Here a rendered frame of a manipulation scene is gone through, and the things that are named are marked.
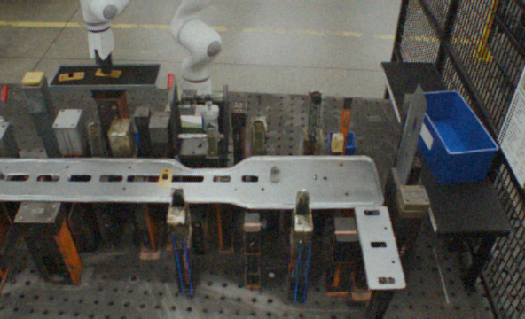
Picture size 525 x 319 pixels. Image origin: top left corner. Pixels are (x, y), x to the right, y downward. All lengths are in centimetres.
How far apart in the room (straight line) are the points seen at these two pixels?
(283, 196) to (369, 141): 79
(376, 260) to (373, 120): 107
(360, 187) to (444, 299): 47
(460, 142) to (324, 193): 52
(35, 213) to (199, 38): 84
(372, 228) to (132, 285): 79
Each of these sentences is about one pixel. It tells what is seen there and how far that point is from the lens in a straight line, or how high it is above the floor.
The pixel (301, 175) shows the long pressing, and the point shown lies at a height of 100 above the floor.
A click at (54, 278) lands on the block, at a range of 182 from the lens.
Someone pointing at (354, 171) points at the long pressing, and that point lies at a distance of 169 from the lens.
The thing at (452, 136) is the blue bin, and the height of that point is 103.
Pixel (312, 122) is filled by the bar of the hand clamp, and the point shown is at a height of 110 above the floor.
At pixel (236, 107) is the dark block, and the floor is 112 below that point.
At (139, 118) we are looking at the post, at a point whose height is 109.
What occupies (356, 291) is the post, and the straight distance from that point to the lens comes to 175.
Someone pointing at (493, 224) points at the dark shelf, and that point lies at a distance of 161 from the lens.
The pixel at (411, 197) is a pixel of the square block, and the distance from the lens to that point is 156.
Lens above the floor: 214
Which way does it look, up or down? 41 degrees down
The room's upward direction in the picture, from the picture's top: 1 degrees clockwise
